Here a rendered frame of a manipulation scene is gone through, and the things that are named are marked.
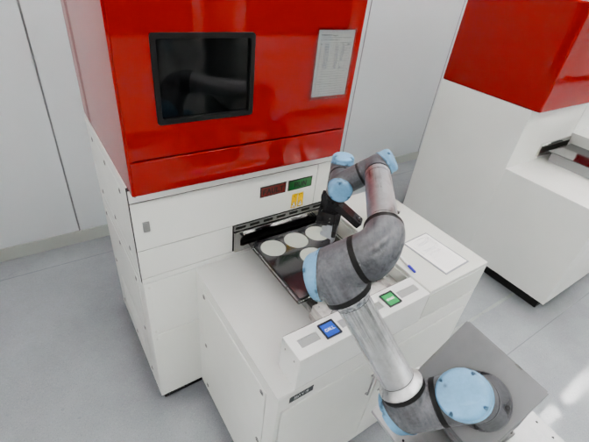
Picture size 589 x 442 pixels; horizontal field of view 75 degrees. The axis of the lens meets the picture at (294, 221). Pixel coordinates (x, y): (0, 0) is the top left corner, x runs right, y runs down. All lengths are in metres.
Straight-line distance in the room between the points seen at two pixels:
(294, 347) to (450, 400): 0.42
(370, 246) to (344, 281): 0.10
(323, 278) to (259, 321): 0.56
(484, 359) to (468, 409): 0.27
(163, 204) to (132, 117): 0.34
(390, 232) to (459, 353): 0.53
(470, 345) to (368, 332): 0.42
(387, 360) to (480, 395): 0.21
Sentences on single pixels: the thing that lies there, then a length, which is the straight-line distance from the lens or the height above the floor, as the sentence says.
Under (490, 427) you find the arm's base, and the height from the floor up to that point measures 0.95.
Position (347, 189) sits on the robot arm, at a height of 1.31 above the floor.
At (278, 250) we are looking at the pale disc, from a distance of 1.54.
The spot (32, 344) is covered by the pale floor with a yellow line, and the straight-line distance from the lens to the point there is 2.61.
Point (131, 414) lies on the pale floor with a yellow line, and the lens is 2.20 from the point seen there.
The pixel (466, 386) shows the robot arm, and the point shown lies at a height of 1.11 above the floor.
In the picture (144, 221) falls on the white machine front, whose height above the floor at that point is 1.10.
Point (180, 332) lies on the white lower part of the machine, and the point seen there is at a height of 0.48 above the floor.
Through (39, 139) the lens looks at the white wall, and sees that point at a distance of 2.80.
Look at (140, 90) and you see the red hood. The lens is 1.14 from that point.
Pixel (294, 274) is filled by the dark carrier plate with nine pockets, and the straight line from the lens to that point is 1.45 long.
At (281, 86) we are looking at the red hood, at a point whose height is 1.52.
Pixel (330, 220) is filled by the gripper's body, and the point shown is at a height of 1.10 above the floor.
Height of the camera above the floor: 1.88
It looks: 35 degrees down
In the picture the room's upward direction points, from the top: 7 degrees clockwise
